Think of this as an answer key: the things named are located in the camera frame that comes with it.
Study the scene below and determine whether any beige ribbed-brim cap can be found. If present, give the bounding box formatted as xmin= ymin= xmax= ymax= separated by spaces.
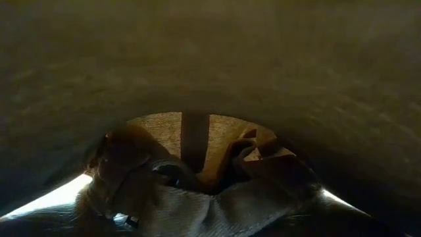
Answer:
xmin=0 ymin=0 xmax=421 ymax=237

